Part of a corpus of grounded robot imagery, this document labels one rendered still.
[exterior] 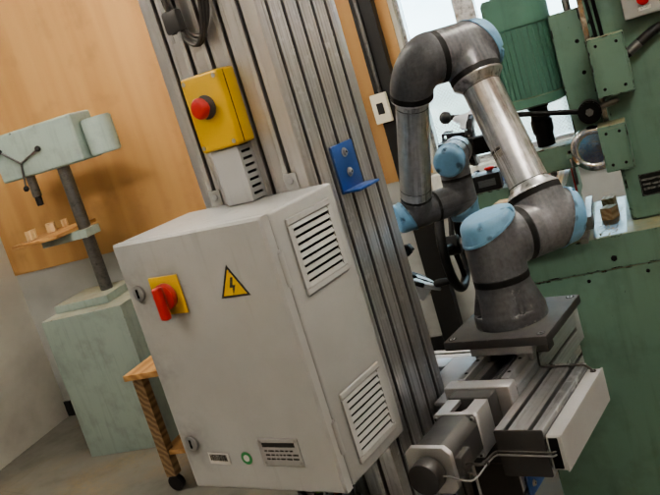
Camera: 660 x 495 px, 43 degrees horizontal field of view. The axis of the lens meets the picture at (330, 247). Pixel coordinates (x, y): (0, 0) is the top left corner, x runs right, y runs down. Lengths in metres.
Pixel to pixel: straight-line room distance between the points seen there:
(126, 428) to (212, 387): 2.71
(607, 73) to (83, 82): 2.86
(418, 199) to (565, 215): 0.38
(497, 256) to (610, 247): 0.67
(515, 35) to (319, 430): 1.36
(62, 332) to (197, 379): 2.67
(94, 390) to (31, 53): 1.72
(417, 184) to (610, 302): 0.68
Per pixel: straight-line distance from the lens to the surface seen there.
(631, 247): 2.31
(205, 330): 1.41
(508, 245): 1.70
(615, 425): 2.51
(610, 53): 2.26
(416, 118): 1.87
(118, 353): 4.00
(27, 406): 4.89
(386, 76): 3.74
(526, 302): 1.72
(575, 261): 2.33
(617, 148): 2.27
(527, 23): 2.37
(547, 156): 2.45
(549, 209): 1.76
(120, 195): 4.44
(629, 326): 2.38
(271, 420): 1.41
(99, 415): 4.20
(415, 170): 1.94
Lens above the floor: 1.40
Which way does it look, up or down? 11 degrees down
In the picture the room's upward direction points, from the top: 17 degrees counter-clockwise
